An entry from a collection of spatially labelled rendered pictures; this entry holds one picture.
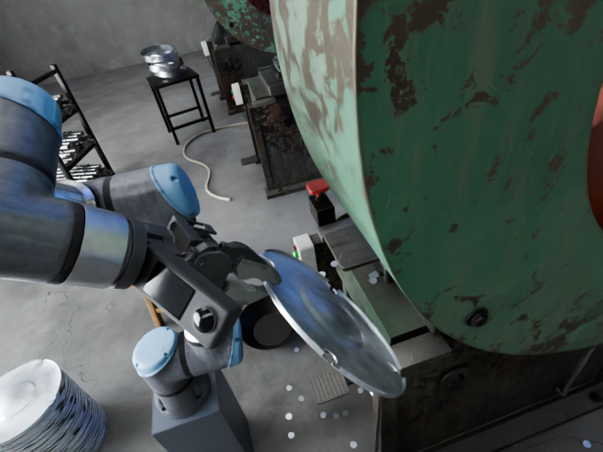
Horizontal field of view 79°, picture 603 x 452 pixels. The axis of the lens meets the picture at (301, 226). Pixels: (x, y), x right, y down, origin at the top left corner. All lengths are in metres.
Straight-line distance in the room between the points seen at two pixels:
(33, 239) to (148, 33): 7.04
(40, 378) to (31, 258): 1.30
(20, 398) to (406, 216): 1.51
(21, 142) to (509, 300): 0.46
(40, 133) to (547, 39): 0.39
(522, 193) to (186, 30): 7.13
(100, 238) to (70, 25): 7.15
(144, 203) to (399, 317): 0.63
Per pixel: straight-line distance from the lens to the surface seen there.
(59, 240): 0.36
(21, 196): 0.36
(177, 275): 0.37
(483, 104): 0.24
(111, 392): 1.89
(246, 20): 2.00
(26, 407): 1.60
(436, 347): 0.91
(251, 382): 1.65
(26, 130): 0.41
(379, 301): 0.97
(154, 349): 0.99
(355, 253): 0.90
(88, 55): 7.52
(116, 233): 0.37
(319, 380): 1.41
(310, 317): 0.51
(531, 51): 0.25
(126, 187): 0.76
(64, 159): 2.95
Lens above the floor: 1.40
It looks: 39 degrees down
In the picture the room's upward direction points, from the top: 10 degrees counter-clockwise
